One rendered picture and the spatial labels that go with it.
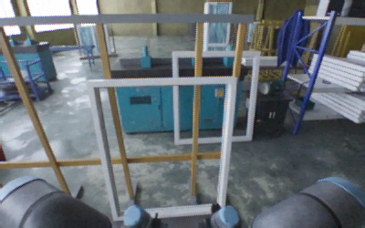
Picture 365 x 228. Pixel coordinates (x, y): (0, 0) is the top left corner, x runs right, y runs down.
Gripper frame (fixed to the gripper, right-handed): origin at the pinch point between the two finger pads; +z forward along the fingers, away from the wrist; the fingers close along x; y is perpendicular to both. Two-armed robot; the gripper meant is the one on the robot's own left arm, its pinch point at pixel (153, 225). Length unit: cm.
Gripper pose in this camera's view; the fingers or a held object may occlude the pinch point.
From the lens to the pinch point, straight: 131.8
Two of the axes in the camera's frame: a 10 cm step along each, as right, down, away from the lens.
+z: 1.7, 6.3, 7.6
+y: 1.1, -7.8, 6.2
